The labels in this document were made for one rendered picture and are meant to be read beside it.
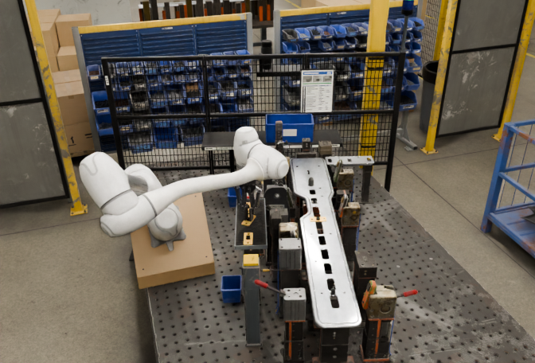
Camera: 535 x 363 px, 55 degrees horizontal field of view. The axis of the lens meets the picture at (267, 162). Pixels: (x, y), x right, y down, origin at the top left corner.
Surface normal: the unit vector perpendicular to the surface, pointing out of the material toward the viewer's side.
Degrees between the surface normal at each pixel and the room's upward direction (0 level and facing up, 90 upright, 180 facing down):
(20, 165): 93
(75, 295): 0
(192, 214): 49
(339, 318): 0
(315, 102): 90
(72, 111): 91
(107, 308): 0
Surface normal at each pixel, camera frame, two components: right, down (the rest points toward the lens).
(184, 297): -0.01, -0.88
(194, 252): 0.22, -0.24
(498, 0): 0.33, 0.45
